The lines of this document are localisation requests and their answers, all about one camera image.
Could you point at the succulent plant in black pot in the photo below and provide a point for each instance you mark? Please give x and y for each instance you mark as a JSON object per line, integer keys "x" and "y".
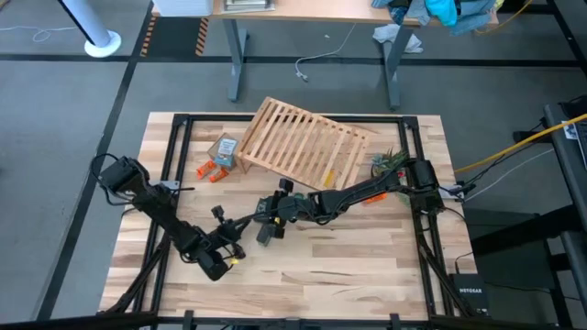
{"x": 390, "y": 160}

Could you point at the orange snack packet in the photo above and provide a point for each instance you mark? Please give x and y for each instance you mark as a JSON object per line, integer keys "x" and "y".
{"x": 378, "y": 198}
{"x": 206, "y": 169}
{"x": 219, "y": 175}

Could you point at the blue cloth pile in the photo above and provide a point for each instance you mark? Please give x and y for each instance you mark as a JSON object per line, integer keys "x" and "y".
{"x": 477, "y": 16}

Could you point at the black square block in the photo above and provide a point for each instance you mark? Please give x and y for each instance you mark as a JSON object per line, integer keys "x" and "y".
{"x": 268, "y": 234}

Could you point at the light blue packet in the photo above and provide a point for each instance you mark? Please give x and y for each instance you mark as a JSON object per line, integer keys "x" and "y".
{"x": 227, "y": 149}

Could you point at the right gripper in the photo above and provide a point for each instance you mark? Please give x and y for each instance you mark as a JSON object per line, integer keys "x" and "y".
{"x": 284, "y": 208}

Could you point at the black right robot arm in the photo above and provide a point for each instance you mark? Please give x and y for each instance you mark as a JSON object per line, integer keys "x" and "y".
{"x": 357, "y": 194}

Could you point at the wooden slatted shelf rack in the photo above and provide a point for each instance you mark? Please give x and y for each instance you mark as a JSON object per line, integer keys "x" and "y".
{"x": 302, "y": 142}

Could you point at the black network router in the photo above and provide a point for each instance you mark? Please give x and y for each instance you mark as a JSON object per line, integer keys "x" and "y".
{"x": 470, "y": 293}

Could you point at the black aluminium table frame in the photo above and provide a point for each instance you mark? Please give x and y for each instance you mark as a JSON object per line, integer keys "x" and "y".
{"x": 206, "y": 117}

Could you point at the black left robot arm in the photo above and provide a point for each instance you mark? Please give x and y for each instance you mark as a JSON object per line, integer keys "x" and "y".
{"x": 160, "y": 206}

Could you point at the white power strip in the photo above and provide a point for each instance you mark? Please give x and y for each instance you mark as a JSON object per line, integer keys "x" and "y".
{"x": 451, "y": 191}

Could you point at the brown cardboard box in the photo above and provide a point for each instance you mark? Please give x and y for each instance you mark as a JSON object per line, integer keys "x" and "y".
{"x": 213, "y": 153}

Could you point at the white cloth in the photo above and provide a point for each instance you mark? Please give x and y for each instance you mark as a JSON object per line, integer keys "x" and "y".
{"x": 396, "y": 36}

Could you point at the teal cloth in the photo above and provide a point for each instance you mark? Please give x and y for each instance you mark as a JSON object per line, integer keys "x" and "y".
{"x": 440, "y": 11}

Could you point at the wooden desk with grey legs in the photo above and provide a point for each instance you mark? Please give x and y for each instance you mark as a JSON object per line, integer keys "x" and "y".
{"x": 321, "y": 11}

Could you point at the white pole with round base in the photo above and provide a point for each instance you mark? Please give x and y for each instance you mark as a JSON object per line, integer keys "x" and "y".
{"x": 96, "y": 36}

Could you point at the green-lid glass spice jar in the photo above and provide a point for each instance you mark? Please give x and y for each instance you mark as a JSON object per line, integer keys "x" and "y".
{"x": 300, "y": 197}

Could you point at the stack of papers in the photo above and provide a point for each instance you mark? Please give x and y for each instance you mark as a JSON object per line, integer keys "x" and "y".
{"x": 247, "y": 5}

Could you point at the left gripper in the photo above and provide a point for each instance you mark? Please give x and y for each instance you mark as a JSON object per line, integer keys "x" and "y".
{"x": 224, "y": 236}

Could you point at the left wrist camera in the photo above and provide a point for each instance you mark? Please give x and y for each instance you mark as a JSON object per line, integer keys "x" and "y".
{"x": 218, "y": 212}

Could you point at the yellow lemon juice bottle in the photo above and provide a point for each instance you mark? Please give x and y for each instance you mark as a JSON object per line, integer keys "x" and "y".
{"x": 329, "y": 179}

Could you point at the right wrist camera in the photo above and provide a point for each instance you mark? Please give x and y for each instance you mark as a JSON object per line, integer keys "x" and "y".
{"x": 286, "y": 185}

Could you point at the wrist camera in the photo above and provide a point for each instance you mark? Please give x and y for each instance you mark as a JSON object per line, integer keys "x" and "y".
{"x": 286, "y": 185}
{"x": 218, "y": 212}

